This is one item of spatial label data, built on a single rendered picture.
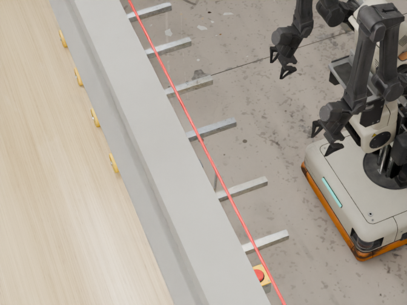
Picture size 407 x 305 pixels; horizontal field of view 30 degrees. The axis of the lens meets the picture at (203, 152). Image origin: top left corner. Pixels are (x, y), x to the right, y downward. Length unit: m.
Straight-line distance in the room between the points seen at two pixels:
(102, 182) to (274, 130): 1.52
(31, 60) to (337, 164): 1.54
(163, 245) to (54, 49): 2.47
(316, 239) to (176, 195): 2.87
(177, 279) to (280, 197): 2.95
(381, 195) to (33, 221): 1.67
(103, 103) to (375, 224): 2.50
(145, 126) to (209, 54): 3.56
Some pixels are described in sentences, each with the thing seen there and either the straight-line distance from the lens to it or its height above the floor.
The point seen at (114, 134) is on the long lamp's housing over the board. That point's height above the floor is 2.37.
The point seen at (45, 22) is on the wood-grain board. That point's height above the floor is 0.90.
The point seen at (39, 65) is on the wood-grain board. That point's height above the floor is 0.90.
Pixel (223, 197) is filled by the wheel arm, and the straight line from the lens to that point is 2.95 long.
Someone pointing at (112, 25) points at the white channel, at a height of 2.46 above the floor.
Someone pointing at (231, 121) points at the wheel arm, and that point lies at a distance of 3.05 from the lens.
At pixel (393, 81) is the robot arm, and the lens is 2.79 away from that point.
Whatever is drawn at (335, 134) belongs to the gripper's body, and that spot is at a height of 1.08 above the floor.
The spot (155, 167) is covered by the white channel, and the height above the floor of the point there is 2.46.
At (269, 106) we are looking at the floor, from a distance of 4.37.
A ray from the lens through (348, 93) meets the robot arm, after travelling 2.77.
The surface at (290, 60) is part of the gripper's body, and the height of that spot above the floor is 1.07.
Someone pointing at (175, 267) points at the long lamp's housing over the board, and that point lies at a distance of 1.07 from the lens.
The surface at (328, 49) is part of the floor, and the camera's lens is 4.71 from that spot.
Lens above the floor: 3.31
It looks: 53 degrees down
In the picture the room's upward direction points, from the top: 3 degrees counter-clockwise
